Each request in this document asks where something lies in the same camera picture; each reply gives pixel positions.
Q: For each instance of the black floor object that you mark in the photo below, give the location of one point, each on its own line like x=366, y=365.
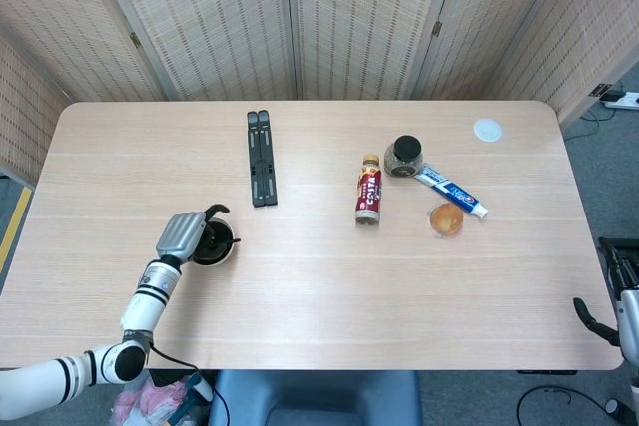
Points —
x=629, y=245

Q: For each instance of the woven folding screen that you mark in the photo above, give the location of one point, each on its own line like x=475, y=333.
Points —
x=214, y=22

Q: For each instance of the black folded laptop stand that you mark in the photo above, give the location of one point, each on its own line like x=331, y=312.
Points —
x=262, y=161

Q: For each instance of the brass screen hinge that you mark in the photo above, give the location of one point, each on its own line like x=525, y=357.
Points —
x=135, y=39
x=599, y=90
x=437, y=28

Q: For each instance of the cup of dark coffee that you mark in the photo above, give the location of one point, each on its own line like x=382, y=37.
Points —
x=219, y=260

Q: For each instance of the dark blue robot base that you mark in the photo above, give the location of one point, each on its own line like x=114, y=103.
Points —
x=314, y=396

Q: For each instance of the clear bag with pink contents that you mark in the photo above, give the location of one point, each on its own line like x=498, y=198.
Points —
x=150, y=403

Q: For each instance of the glass jar black lid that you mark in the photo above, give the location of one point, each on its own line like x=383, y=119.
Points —
x=407, y=149

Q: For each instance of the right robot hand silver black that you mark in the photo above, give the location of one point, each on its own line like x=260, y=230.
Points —
x=630, y=326

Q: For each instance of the black under-table bracket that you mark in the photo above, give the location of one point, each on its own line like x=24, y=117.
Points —
x=546, y=372

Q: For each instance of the red Costa coffee bottle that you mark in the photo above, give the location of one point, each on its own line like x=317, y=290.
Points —
x=369, y=194

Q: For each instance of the white power strip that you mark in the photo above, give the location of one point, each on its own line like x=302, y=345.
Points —
x=624, y=101

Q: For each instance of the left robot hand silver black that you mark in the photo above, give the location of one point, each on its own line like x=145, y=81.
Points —
x=180, y=236

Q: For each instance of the orange fruit jelly cup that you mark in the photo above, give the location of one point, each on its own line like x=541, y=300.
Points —
x=446, y=220

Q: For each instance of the blue white spray bottle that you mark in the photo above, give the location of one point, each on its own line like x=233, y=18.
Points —
x=200, y=387

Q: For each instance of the blue white toothpaste tube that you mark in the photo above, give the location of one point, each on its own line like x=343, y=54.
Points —
x=449, y=190

